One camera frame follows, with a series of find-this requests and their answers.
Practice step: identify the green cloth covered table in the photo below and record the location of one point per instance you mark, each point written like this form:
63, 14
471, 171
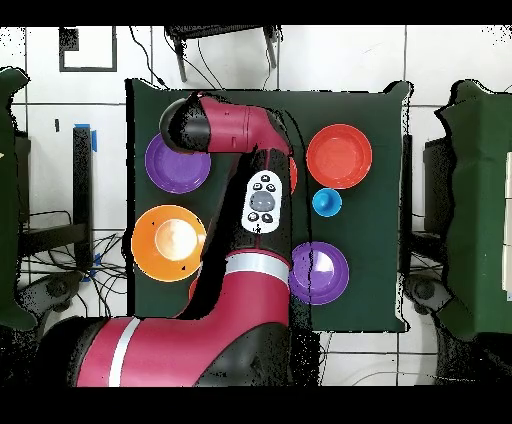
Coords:
476, 200
8, 200

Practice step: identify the blue plastic cup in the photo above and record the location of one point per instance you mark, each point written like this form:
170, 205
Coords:
326, 202

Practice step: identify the black table frame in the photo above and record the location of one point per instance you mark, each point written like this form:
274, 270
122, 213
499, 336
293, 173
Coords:
82, 180

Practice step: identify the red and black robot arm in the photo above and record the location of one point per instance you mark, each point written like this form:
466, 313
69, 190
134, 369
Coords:
240, 304

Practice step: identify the black metal chair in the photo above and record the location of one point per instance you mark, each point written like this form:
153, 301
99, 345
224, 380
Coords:
216, 31

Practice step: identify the black square frame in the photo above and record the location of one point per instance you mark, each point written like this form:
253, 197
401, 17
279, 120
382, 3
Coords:
68, 40

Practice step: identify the blue tape strip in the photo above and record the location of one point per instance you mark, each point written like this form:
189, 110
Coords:
94, 142

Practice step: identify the dark green tablecloth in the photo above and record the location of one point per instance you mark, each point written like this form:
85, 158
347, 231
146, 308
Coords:
352, 224

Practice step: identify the purple plastic bowl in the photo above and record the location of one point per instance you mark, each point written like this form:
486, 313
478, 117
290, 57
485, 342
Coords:
320, 276
176, 172

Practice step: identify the small deep orange bowl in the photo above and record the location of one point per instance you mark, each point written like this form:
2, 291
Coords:
193, 288

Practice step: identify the wide red-orange bowl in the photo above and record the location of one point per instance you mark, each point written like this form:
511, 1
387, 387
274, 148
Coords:
339, 156
293, 174

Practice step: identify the large yellow-orange bowl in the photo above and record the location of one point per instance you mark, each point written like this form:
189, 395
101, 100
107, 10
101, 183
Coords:
144, 244

